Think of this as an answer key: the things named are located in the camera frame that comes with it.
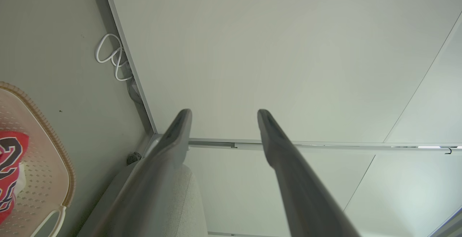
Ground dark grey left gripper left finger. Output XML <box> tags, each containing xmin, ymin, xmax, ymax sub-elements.
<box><xmin>90</xmin><ymin>109</ymin><xmax>192</xmax><ymax>237</ymax></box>

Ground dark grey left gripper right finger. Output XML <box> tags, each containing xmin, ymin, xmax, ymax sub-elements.
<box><xmin>257</xmin><ymin>109</ymin><xmax>362</xmax><ymax>237</ymax></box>

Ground red jersey with black numerals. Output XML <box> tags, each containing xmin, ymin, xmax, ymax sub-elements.
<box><xmin>0</xmin><ymin>131</ymin><xmax>29</xmax><ymax>225</ymax></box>

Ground light grey fabric sofa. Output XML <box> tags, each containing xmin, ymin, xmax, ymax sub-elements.
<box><xmin>76</xmin><ymin>161</ymin><xmax>208</xmax><ymax>237</ymax></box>

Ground grey skirting strip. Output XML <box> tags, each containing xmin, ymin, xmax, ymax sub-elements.
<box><xmin>95</xmin><ymin>0</ymin><xmax>158</xmax><ymax>135</ymax></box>

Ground beige perforated laundry basket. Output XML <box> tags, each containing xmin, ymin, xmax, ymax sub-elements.
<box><xmin>0</xmin><ymin>82</ymin><xmax>76</xmax><ymax>237</ymax></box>

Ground metal wall rail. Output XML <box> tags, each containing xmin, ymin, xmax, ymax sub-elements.
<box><xmin>188</xmin><ymin>138</ymin><xmax>462</xmax><ymax>154</ymax></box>

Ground white looped floor cable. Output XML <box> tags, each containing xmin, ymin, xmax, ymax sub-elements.
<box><xmin>95</xmin><ymin>33</ymin><xmax>134</xmax><ymax>82</ymax></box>

